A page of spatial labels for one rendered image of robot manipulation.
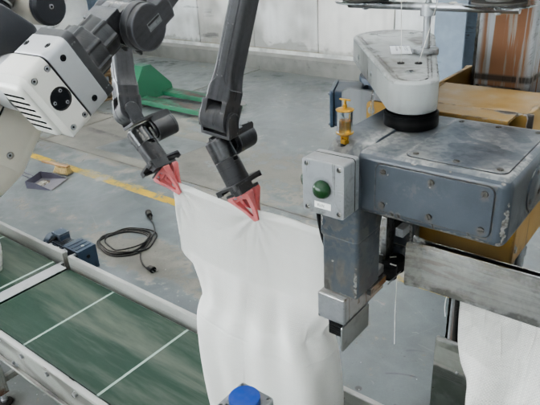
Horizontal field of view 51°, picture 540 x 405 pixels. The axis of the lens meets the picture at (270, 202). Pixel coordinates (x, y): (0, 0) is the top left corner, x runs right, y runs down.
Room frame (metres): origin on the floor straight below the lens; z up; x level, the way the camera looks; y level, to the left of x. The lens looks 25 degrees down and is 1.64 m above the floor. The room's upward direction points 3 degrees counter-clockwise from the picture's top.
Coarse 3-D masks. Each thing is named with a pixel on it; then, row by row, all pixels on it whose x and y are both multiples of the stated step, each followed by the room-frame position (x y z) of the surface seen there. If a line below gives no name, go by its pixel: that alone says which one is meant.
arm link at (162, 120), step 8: (128, 104) 1.40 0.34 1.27; (136, 104) 1.41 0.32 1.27; (128, 112) 1.39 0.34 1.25; (136, 112) 1.40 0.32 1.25; (152, 112) 1.45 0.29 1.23; (160, 112) 1.45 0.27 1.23; (168, 112) 1.46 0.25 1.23; (136, 120) 1.39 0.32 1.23; (144, 120) 1.42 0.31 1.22; (152, 120) 1.43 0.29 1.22; (160, 120) 1.44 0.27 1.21; (168, 120) 1.44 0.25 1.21; (176, 120) 1.45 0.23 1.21; (128, 128) 1.42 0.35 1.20; (160, 128) 1.42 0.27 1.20; (168, 128) 1.43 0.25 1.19; (176, 128) 1.45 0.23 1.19; (160, 136) 1.42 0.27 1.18; (168, 136) 1.44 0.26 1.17
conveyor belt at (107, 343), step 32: (32, 288) 1.97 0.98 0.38; (64, 288) 1.96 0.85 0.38; (96, 288) 1.95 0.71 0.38; (0, 320) 1.77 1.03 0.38; (32, 320) 1.76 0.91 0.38; (64, 320) 1.75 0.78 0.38; (96, 320) 1.74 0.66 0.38; (128, 320) 1.73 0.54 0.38; (160, 320) 1.71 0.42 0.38; (64, 352) 1.56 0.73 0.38; (96, 352) 1.55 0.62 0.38; (128, 352) 1.55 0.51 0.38; (160, 352) 1.54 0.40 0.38; (192, 352) 1.53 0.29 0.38; (96, 384) 1.40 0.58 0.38; (128, 384) 1.39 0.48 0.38; (160, 384) 1.38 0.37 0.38; (192, 384) 1.37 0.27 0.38
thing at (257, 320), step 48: (192, 192) 1.30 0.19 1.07; (192, 240) 1.31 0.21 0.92; (240, 240) 1.18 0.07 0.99; (288, 240) 1.10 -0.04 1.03; (240, 288) 1.17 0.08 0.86; (288, 288) 1.11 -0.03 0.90; (240, 336) 1.10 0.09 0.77; (288, 336) 1.03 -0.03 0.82; (288, 384) 1.01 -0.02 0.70; (336, 384) 1.03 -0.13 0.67
